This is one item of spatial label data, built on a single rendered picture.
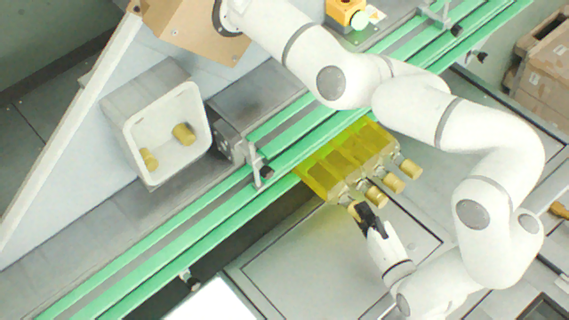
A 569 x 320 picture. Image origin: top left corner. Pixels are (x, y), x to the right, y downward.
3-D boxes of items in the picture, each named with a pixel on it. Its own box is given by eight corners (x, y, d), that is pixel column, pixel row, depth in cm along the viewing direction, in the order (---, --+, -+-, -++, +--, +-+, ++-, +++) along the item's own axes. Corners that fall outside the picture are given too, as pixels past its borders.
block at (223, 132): (215, 149, 145) (233, 167, 141) (208, 124, 137) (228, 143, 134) (227, 141, 146) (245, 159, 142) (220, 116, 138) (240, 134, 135)
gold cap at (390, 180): (381, 185, 146) (396, 196, 143) (380, 179, 142) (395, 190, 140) (392, 175, 146) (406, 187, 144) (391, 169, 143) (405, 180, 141)
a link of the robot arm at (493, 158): (429, 123, 88) (527, 163, 81) (474, 79, 96) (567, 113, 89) (419, 191, 97) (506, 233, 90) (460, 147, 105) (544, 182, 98)
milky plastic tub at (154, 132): (129, 166, 137) (150, 190, 133) (97, 101, 119) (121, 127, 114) (192, 124, 143) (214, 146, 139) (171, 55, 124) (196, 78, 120)
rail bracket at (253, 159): (235, 172, 143) (268, 205, 137) (224, 127, 129) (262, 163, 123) (244, 164, 144) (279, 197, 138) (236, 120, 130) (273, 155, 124)
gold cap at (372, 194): (364, 199, 143) (377, 212, 141) (364, 191, 140) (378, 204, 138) (374, 190, 144) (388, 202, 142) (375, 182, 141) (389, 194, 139)
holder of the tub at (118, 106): (134, 178, 142) (153, 199, 138) (97, 100, 119) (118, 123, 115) (195, 137, 147) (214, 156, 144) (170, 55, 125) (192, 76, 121)
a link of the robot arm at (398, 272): (418, 285, 134) (411, 275, 135) (423, 268, 126) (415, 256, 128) (387, 300, 132) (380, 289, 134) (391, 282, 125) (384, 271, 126)
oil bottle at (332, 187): (276, 157, 153) (335, 212, 143) (274, 143, 148) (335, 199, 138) (292, 145, 155) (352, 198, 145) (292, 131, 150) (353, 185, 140)
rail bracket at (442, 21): (412, 14, 155) (453, 41, 149) (415, -9, 149) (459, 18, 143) (422, 6, 156) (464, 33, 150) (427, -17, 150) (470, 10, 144)
